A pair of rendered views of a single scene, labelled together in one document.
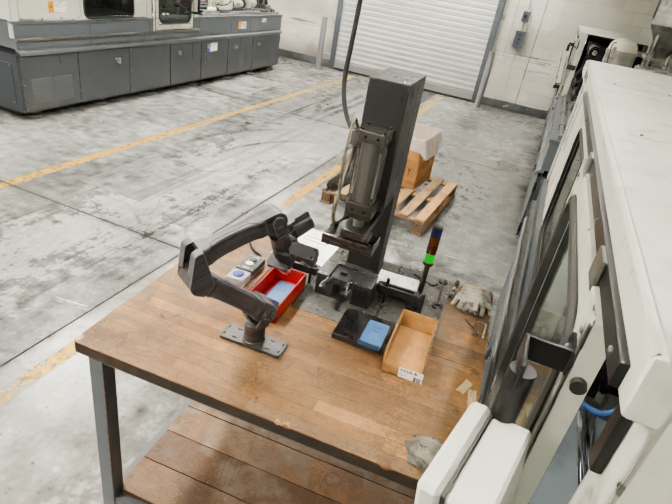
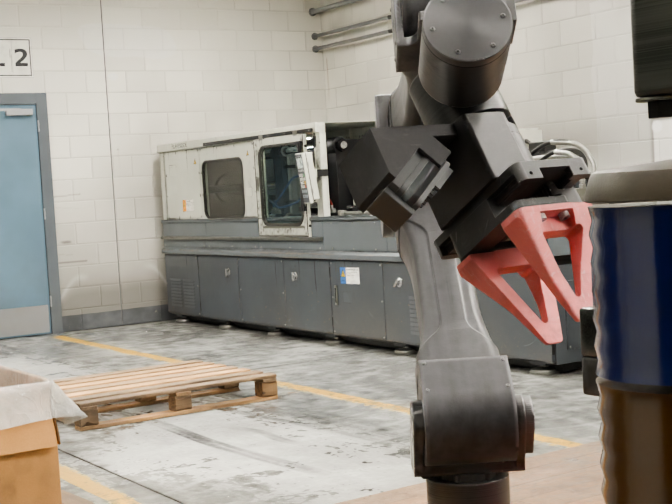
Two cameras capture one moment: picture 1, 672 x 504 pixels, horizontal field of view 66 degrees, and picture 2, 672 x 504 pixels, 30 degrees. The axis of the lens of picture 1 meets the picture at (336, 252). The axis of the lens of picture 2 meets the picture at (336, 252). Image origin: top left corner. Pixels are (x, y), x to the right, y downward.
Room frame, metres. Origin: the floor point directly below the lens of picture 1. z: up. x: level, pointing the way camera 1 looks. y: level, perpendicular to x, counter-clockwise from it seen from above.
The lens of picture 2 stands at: (1.75, -0.57, 1.20)
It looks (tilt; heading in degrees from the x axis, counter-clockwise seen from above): 3 degrees down; 130
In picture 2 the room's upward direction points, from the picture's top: 3 degrees counter-clockwise
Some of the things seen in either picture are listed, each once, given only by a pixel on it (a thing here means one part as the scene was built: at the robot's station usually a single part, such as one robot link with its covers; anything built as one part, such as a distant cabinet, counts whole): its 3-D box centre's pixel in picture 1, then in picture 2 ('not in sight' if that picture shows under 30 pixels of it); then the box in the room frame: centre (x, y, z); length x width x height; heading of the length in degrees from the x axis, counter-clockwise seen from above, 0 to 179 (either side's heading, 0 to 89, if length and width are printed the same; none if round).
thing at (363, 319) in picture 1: (363, 330); not in sight; (1.35, -0.13, 0.91); 0.17 x 0.16 x 0.02; 75
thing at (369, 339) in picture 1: (374, 332); not in sight; (1.32, -0.17, 0.93); 0.15 x 0.07 x 0.03; 164
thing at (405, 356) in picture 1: (411, 345); not in sight; (1.29, -0.29, 0.93); 0.25 x 0.13 x 0.08; 165
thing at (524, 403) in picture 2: (258, 312); (470, 436); (1.22, 0.19, 1.00); 0.09 x 0.06 x 0.06; 41
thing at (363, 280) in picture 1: (348, 275); not in sight; (1.56, -0.06, 0.98); 0.20 x 0.10 x 0.01; 75
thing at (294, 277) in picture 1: (275, 292); not in sight; (1.45, 0.18, 0.93); 0.25 x 0.12 x 0.06; 165
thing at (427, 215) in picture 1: (393, 191); not in sight; (4.78, -0.45, 0.07); 1.20 x 1.00 x 0.14; 159
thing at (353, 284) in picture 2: not in sight; (362, 274); (-4.47, 7.10, 0.49); 5.51 x 1.02 x 0.97; 162
